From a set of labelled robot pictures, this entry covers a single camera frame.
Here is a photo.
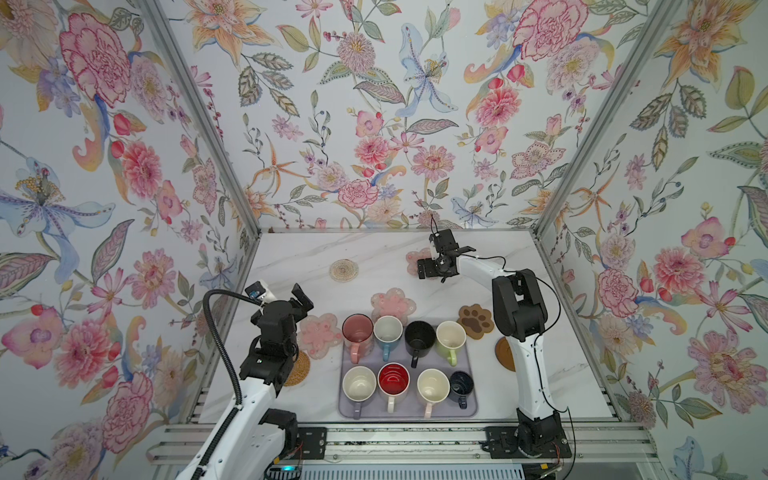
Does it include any round wooden coaster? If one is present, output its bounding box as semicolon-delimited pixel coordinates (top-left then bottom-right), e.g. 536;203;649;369
495;337;516;372

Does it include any red interior white mug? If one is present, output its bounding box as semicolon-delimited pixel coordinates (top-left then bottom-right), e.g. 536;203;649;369
377;362;411;414

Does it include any aluminium front rail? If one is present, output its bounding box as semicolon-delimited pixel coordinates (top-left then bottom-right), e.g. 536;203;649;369
146;421;661;466

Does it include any brown paw print coaster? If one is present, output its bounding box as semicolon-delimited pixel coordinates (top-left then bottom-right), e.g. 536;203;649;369
457;304;495;340

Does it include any white mug grey handle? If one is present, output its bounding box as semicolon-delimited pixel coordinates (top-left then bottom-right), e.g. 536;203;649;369
342;365;378;420

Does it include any small dark navy mug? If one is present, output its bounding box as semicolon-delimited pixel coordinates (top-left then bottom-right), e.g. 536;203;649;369
448;371;474;410

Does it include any white mug green handle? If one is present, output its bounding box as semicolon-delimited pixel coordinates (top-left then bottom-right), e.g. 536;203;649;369
435;321;467;367

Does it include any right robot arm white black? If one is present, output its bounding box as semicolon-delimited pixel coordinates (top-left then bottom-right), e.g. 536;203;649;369
417;229;563;421

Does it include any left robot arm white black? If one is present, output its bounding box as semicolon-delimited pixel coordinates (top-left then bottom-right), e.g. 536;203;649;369
178;281;314;479

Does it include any cream mug pink handle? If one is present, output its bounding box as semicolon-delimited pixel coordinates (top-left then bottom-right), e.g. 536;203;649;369
416;368;450;419

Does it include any white mug blue handle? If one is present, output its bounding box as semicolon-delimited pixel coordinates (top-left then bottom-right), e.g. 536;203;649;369
373;316;404;362

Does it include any grey rectangular tray mat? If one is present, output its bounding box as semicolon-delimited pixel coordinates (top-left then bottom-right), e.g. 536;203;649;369
338;315;478;422

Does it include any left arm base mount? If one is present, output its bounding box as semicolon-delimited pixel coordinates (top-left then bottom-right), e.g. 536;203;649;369
259;408;328;460

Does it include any round woven cork coaster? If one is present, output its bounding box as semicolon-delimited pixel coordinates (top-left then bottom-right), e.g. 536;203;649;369
284;351;311;387

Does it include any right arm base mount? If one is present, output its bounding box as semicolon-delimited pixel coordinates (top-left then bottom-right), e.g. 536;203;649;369
480;408;573;460

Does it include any round beige patterned coaster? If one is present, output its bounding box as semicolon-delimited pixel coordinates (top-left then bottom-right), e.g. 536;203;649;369
329;259;359;283

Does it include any black mug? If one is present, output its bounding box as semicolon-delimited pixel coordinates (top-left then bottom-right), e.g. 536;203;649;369
404;321;436;369

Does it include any pink flower coaster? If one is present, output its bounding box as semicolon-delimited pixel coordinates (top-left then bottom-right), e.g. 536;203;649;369
370;287;417;326
297;313;343;360
406;247;431;277

